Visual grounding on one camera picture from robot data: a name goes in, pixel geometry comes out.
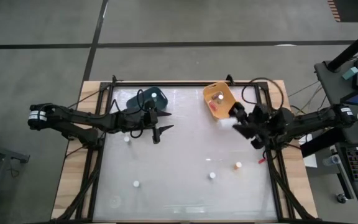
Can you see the dark grey workstation desk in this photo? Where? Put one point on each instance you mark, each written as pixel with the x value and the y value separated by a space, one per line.
pixel 329 84

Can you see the white cap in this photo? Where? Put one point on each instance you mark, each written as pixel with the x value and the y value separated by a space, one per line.
pixel 126 139

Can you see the white capped medicine bottle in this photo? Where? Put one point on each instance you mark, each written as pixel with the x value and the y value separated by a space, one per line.
pixel 136 183

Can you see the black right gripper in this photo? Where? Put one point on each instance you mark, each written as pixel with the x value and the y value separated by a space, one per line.
pixel 261 121

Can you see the green bottle with red pills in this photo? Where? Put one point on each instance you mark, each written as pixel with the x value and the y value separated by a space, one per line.
pixel 212 175

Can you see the black frame bracket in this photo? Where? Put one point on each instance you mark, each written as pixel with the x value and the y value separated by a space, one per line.
pixel 114 78
pixel 229 79

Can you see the black caster wheel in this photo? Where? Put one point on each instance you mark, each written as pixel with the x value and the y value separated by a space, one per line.
pixel 341 198

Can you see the orange striped dark mat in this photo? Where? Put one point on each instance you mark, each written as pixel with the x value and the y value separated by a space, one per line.
pixel 350 11

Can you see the small teal box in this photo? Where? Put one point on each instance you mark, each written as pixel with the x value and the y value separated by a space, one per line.
pixel 350 73

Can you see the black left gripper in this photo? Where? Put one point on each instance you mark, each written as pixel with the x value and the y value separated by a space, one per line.
pixel 135 120

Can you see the teal plastic bin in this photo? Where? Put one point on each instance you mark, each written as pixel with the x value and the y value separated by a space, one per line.
pixel 162 98

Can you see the black aluminium rig frame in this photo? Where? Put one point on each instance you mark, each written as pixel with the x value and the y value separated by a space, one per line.
pixel 263 86

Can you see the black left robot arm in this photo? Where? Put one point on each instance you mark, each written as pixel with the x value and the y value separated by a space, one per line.
pixel 73 119

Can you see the yellow plastic bin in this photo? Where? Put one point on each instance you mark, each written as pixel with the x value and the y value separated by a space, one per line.
pixel 227 93

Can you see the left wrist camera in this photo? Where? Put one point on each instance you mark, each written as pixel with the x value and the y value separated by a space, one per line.
pixel 152 117

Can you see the white paper sheet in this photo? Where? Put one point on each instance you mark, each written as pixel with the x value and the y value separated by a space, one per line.
pixel 310 161

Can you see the clear white medicine bottle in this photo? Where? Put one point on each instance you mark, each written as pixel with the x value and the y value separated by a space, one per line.
pixel 227 122

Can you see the light blue medicine bottle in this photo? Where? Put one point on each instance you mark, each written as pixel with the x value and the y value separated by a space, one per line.
pixel 220 97

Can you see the clear plastic water bottle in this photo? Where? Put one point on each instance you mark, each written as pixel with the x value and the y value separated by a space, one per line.
pixel 331 160

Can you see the black slanted pole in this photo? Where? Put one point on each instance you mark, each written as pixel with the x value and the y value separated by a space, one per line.
pixel 353 48

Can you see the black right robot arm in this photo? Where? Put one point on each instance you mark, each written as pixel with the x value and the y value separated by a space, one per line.
pixel 315 119

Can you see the orange medicine bottle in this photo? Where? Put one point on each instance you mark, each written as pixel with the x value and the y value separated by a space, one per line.
pixel 237 165

